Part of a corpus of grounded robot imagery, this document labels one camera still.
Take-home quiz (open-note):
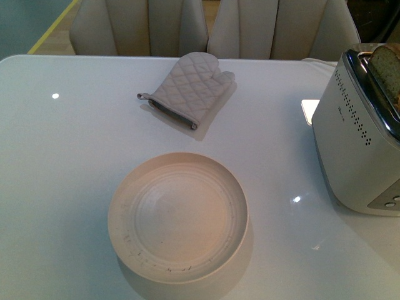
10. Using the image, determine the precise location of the toasted bread slice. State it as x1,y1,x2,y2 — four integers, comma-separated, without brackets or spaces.
369,43,399,113

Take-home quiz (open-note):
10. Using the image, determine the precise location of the white toaster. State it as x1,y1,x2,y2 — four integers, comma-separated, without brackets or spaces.
312,44,399,216

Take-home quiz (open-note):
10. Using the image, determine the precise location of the grey quilted oven mitt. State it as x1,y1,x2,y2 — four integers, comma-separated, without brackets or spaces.
137,52,235,130

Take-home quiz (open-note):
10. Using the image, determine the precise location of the beige round plate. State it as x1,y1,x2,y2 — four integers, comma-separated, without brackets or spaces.
107,152,249,284

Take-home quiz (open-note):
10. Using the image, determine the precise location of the beige left chair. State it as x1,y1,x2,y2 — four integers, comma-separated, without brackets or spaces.
69,0,208,57

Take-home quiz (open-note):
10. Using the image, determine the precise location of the beige chair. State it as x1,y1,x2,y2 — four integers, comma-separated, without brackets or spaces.
69,0,208,57
207,0,361,61

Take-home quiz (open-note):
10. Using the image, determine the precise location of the beige right chair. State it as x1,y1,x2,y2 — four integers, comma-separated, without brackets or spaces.
207,0,361,61

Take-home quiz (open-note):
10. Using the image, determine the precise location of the black object at right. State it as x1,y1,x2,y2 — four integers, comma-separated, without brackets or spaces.
347,0,399,43

